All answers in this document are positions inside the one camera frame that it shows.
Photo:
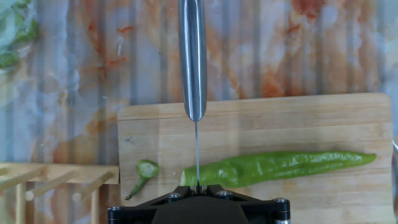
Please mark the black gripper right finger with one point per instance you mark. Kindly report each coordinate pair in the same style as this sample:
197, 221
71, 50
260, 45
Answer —
267, 213

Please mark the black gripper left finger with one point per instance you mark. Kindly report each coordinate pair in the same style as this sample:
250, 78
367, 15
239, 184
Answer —
133, 213

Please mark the long green chili pepper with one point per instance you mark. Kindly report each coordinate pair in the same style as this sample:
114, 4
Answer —
280, 166

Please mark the steel kitchen knife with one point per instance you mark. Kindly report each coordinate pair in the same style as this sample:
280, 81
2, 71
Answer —
192, 62

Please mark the cut chili stem piece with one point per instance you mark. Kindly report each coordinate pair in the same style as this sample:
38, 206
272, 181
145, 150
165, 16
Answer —
147, 169

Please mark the wooden peg rack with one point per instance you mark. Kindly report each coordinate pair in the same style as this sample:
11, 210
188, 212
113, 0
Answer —
105, 172

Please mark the wooden cutting board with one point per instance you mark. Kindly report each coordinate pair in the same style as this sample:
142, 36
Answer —
280, 124

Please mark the marbled plastic table sheet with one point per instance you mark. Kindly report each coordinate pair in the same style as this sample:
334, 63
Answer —
280, 46

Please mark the green pepper with curled stem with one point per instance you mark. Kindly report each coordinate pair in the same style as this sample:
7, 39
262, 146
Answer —
7, 59

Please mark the green pepper inside bag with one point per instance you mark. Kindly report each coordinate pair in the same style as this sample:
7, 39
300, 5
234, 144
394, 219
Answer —
29, 32

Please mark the clear plastic bag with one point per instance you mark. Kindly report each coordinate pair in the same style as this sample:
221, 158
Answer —
12, 28

